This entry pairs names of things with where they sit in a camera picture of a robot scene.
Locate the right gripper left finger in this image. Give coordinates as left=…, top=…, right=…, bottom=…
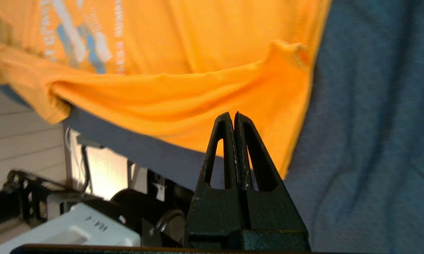
left=184, top=112, right=246, bottom=247

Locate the yellow printed t-shirt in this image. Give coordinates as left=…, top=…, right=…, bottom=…
left=0, top=0, right=332, bottom=180

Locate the white robot chassis panel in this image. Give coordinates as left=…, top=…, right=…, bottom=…
left=71, top=141, right=147, bottom=200

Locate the grey-blue bed sheet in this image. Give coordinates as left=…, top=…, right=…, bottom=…
left=0, top=0, right=424, bottom=254

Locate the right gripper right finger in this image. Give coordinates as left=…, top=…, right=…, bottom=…
left=234, top=111, right=310, bottom=249

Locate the white labelled robot cover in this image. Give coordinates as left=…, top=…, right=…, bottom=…
left=0, top=203, right=142, bottom=254

